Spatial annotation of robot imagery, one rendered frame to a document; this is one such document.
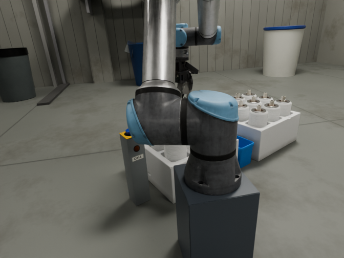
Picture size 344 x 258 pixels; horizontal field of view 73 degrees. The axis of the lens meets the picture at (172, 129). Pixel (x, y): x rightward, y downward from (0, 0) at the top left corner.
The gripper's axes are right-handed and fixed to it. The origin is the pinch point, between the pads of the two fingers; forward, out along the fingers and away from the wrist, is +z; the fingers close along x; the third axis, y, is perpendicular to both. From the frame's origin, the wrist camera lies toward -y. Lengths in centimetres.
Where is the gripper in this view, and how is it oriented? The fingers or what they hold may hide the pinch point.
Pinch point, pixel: (185, 95)
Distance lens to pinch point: 126.6
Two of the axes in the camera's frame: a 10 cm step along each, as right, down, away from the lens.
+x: 7.0, 2.4, -6.8
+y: -7.2, 3.1, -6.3
